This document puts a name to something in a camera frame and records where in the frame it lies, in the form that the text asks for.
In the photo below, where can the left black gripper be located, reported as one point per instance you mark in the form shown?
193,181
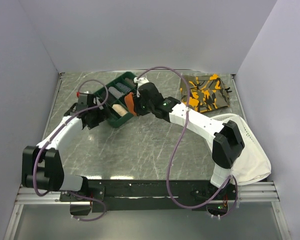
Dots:
102,115

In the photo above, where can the brown rolled sock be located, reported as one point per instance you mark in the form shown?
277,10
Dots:
130,82

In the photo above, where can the beige rolled underwear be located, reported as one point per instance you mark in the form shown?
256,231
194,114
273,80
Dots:
119,109

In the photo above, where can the orange underwear beige waistband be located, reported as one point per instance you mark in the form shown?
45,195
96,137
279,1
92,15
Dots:
129,102

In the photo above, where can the white grey rolled sock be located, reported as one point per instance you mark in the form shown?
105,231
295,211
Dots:
115,92

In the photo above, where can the camouflage orange shorts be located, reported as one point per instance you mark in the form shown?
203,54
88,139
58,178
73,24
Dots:
204,93

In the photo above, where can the white laundry basket with cloth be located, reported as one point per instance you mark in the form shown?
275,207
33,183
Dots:
252,165

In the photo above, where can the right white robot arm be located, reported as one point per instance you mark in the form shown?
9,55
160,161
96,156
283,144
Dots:
225,137

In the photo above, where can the green divided organizer tray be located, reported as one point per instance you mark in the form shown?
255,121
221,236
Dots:
118,89

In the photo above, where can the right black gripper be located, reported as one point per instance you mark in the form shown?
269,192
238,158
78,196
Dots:
138,111

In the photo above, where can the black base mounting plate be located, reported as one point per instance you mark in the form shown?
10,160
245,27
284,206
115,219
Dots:
133,195

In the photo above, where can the blue striped rolled sock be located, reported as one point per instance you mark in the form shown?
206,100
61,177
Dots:
124,88

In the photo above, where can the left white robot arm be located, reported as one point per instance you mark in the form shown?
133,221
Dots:
42,168

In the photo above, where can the aluminium rail frame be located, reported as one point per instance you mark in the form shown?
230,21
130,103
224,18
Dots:
254,193

